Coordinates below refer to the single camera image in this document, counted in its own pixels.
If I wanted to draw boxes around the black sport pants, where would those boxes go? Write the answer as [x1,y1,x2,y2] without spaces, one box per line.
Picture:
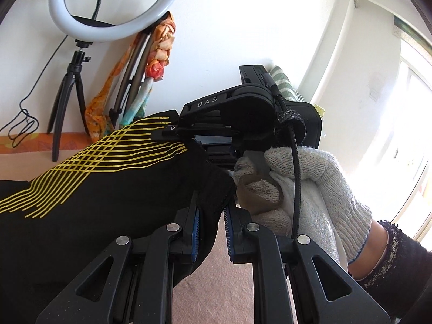
[1,117,236,323]

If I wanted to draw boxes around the right forearm, black sleeve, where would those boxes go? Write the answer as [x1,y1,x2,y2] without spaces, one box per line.
[359,221,432,323]

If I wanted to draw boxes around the white knit gloved right hand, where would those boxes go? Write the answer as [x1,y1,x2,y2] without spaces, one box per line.
[234,148,372,269]

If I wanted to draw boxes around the green white patterned pillow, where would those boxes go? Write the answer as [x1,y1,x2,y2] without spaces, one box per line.
[269,66,304,102]

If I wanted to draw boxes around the folded black tripod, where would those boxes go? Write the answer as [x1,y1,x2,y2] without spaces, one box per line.
[108,31,151,127]

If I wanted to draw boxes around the orange floral fabric bundle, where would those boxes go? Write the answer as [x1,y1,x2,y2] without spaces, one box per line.
[84,12,176,142]

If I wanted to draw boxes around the pink bed blanket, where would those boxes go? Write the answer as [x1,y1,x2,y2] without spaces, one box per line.
[1,153,253,323]

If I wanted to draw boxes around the black tripod stand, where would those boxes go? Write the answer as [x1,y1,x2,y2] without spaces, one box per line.
[47,39,92,162]

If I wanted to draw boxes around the orange floral bed sheet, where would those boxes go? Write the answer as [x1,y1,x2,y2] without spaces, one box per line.
[1,132,92,154]

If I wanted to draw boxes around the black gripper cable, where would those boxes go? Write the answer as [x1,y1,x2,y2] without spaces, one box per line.
[263,71,308,240]

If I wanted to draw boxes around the white ring light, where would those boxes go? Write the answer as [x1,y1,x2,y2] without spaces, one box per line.
[48,0,175,42]

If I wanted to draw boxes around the black ring light cable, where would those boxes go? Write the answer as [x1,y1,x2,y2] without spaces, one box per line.
[0,0,103,149]

